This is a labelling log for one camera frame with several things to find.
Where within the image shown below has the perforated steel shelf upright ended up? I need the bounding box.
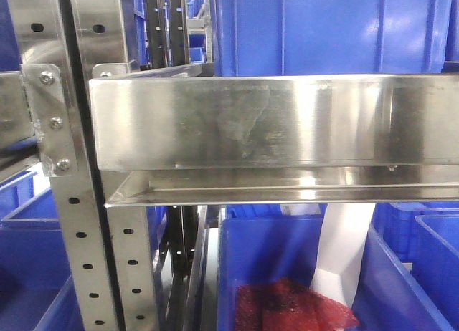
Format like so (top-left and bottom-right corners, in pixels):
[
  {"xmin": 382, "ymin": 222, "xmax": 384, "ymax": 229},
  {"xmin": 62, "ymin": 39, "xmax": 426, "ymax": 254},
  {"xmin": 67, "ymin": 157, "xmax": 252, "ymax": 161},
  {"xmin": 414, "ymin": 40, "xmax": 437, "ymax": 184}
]
[{"xmin": 7, "ymin": 0, "xmax": 160, "ymax": 330}]

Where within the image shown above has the blue bin with red mesh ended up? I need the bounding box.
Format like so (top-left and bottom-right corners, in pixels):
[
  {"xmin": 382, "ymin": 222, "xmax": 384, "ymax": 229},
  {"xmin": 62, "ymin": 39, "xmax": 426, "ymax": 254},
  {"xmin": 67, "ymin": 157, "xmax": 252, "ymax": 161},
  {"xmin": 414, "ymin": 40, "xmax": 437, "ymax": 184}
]
[{"xmin": 217, "ymin": 217, "xmax": 452, "ymax": 330}]

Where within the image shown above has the large blue bin upper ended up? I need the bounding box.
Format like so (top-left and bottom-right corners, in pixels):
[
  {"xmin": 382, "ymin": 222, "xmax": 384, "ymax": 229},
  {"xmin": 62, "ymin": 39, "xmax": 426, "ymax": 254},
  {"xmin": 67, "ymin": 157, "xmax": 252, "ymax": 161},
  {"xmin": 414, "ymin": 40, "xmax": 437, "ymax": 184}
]
[{"xmin": 211, "ymin": 0, "xmax": 453, "ymax": 77}]

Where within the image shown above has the stainless steel shelf tray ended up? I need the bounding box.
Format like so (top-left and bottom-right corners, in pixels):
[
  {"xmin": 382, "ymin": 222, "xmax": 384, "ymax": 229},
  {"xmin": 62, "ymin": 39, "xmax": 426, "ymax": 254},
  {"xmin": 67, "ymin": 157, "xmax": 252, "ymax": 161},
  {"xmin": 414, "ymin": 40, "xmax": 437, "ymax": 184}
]
[{"xmin": 90, "ymin": 75, "xmax": 458, "ymax": 207}]

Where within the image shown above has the blue bin lower right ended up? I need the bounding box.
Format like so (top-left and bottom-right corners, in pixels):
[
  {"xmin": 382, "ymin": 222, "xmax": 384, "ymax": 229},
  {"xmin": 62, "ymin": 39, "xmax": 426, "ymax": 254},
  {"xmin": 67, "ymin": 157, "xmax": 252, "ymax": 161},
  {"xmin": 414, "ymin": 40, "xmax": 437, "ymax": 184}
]
[{"xmin": 373, "ymin": 201, "xmax": 458, "ymax": 324}]

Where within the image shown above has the red mesh bag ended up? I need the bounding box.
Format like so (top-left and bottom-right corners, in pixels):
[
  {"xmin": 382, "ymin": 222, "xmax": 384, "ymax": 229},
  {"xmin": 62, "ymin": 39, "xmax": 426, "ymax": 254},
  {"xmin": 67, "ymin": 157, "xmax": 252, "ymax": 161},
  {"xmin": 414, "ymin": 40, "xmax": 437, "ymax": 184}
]
[{"xmin": 233, "ymin": 277, "xmax": 360, "ymax": 330}]

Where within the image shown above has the blue bin lower left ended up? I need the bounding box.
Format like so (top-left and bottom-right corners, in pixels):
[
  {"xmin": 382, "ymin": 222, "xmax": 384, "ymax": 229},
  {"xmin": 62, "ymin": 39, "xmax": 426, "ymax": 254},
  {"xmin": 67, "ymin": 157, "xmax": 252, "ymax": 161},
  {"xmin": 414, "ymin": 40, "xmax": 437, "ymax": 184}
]
[{"xmin": 1, "ymin": 170, "xmax": 84, "ymax": 330}]

